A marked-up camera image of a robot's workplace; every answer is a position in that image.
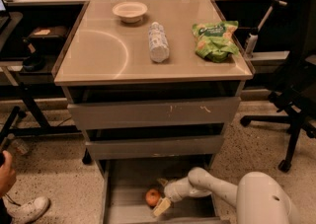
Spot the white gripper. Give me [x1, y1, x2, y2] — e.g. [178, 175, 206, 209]
[152, 177, 211, 217]

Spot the orange fruit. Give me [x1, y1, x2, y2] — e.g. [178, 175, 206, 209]
[145, 188, 161, 207]

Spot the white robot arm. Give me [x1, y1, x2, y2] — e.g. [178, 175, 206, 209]
[152, 167, 301, 224]

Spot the grey open bottom drawer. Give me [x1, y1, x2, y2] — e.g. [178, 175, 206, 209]
[101, 156, 230, 224]

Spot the grey middle drawer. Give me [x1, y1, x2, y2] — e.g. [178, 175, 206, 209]
[86, 135, 224, 160]

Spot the grey top drawer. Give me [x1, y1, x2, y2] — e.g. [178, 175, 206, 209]
[68, 97, 240, 130]

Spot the grey drawer cabinet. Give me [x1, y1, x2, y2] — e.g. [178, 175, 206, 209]
[51, 0, 256, 224]

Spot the person's hand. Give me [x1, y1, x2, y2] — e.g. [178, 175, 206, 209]
[0, 150, 17, 197]

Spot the white sneaker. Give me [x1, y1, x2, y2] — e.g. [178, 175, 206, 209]
[9, 196, 50, 224]

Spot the clear plastic water bottle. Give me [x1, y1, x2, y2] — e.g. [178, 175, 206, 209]
[148, 22, 170, 63]

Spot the plastic bottle on floor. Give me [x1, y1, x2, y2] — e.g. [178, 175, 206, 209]
[8, 133, 29, 155]

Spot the black office chair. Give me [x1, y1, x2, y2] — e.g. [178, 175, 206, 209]
[240, 0, 316, 173]

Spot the green chip bag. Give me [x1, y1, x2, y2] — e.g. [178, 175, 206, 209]
[192, 21, 239, 63]

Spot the white spray bottle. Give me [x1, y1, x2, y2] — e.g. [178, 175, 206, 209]
[244, 29, 259, 57]

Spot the white paper bowl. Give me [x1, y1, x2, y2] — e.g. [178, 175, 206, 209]
[113, 2, 148, 24]

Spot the black box on shelf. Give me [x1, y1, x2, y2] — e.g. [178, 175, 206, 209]
[28, 26, 69, 47]

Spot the black desk frame left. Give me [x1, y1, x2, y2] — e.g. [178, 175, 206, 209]
[0, 12, 80, 162]

